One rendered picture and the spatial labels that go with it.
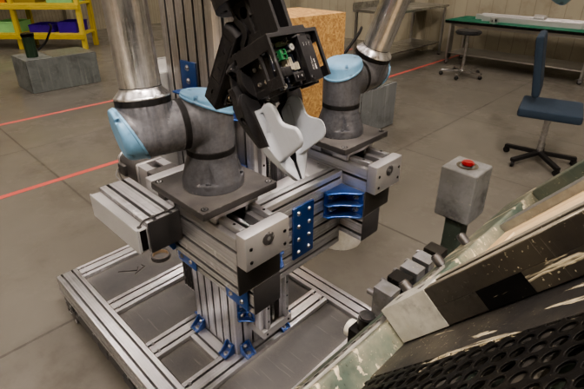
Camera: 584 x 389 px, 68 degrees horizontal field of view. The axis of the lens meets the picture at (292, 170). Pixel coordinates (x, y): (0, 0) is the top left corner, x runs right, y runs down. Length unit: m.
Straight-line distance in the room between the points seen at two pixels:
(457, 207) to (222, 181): 0.82
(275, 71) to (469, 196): 1.12
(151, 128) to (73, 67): 5.68
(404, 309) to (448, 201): 0.74
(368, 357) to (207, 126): 0.56
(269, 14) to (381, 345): 0.63
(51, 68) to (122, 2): 5.59
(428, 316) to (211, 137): 0.57
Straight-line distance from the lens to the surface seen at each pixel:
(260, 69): 0.46
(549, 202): 1.20
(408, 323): 0.87
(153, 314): 1.98
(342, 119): 1.34
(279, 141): 0.47
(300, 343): 1.79
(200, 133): 0.97
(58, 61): 6.52
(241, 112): 0.47
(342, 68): 1.30
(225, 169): 1.02
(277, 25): 0.44
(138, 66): 0.93
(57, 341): 2.33
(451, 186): 1.50
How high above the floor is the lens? 1.53
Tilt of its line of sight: 26 degrees down
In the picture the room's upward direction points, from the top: straight up
